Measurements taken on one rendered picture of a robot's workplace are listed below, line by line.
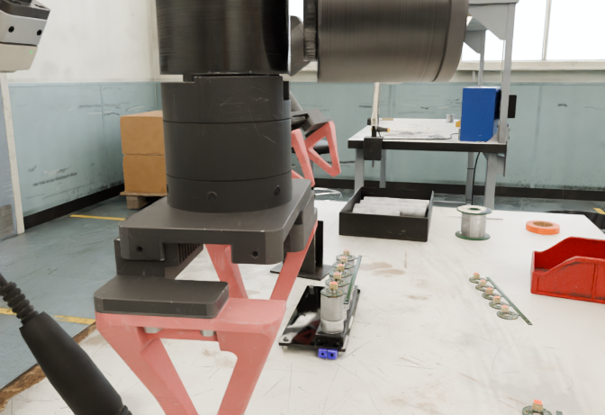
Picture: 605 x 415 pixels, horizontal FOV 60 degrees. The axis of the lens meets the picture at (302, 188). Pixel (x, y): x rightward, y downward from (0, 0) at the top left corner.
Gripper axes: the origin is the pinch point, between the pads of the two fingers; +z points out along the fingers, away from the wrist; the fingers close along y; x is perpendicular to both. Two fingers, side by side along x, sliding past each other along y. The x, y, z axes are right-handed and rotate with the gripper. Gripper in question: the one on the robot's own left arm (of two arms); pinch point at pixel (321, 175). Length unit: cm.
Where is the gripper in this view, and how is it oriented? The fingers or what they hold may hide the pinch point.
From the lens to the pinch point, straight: 75.7
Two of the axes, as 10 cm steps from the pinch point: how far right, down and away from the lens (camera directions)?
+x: -7.3, 5.1, 4.6
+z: 5.4, 8.4, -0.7
